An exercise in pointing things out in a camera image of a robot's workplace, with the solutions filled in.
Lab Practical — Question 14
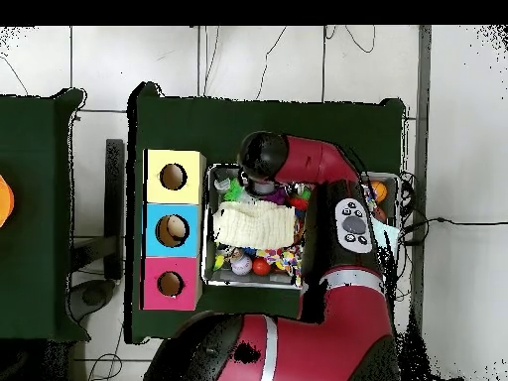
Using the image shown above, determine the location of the knotted polka dot cloth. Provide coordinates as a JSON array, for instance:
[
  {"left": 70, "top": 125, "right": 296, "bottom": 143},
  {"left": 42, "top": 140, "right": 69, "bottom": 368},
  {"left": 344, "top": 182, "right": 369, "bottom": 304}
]
[{"left": 255, "top": 245, "right": 305, "bottom": 288}]

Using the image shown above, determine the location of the white baseball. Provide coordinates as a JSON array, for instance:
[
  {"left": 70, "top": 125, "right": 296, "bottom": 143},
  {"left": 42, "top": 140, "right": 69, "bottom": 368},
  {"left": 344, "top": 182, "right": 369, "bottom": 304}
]
[{"left": 230, "top": 254, "right": 254, "bottom": 277}]

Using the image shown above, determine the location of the cream waffle cloth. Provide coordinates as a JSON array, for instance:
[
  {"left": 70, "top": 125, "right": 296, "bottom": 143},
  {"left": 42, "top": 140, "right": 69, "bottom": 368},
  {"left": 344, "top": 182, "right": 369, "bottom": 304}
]
[{"left": 212, "top": 199, "right": 298, "bottom": 251}]

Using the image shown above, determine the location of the black floor cable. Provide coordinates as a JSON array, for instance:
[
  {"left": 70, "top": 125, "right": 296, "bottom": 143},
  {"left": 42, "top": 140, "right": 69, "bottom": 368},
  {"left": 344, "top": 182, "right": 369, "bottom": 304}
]
[{"left": 400, "top": 215, "right": 508, "bottom": 245}]

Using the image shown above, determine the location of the mint green waffle cloth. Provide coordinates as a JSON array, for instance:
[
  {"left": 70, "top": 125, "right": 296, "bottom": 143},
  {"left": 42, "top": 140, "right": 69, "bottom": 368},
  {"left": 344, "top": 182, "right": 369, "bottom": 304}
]
[{"left": 370, "top": 221, "right": 400, "bottom": 259}]

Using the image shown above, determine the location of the wooden box with three holes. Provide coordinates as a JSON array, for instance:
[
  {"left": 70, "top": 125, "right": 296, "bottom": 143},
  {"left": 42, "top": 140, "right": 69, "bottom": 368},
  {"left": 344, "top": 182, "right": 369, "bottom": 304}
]
[{"left": 140, "top": 148, "right": 207, "bottom": 313}]

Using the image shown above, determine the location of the shallow clear mesh bin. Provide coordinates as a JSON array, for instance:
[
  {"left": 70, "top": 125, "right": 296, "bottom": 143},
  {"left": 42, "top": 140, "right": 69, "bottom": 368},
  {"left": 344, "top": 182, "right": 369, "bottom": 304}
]
[{"left": 200, "top": 162, "right": 402, "bottom": 291}]

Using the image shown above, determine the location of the neighbouring green covered table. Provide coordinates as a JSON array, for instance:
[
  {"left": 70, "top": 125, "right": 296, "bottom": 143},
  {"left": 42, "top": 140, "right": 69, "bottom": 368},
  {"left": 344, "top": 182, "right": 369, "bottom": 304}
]
[{"left": 0, "top": 87, "right": 90, "bottom": 344}]

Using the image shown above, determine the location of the orange round object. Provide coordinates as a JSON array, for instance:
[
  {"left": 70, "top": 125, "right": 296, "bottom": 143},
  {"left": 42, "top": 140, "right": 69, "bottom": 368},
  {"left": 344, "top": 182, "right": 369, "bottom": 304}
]
[{"left": 0, "top": 174, "right": 16, "bottom": 229}]

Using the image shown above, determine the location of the green spiky rubber ball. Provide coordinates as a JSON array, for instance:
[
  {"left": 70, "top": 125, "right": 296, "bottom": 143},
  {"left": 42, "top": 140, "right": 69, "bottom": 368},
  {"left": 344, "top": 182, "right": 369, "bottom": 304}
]
[{"left": 222, "top": 177, "right": 246, "bottom": 202}]

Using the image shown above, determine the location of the orange basketball toy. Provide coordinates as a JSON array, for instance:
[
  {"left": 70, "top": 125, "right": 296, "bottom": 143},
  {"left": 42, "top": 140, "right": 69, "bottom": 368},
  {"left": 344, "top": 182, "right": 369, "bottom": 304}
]
[{"left": 369, "top": 181, "right": 388, "bottom": 204}]

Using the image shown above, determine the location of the dark green tablecloth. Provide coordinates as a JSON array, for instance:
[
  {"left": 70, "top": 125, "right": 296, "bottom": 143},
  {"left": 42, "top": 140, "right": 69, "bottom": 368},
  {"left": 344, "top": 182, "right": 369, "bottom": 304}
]
[{"left": 124, "top": 80, "right": 407, "bottom": 345}]

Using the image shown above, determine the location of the small red ball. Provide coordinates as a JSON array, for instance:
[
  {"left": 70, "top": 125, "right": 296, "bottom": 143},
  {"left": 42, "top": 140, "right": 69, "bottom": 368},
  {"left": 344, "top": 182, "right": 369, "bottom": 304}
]
[{"left": 252, "top": 257, "right": 272, "bottom": 278}]

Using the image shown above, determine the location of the crumpled polka dot cloth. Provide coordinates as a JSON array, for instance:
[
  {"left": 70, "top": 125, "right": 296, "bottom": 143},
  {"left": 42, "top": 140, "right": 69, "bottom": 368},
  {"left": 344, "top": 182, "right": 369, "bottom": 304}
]
[{"left": 362, "top": 182, "right": 378, "bottom": 211}]

